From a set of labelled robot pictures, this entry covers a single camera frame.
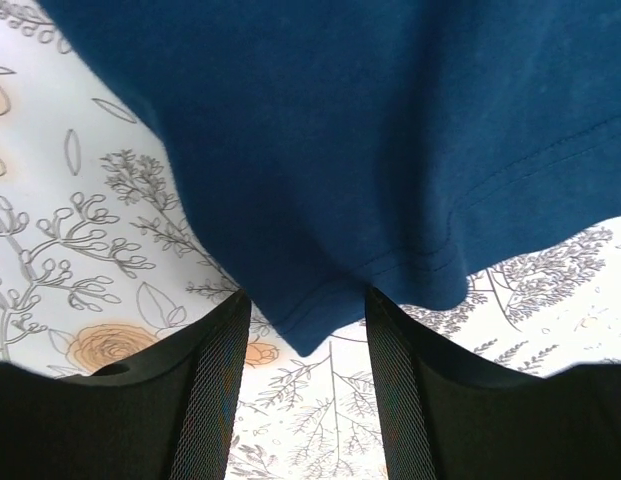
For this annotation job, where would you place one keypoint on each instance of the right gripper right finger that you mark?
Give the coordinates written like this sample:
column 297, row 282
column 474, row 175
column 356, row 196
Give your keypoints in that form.
column 448, row 413

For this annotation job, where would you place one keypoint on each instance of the navy blue t shirt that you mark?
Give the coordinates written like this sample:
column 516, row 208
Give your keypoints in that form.
column 323, row 147

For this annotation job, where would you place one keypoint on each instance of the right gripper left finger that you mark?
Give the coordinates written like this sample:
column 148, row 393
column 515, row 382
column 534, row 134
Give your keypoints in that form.
column 166, row 412

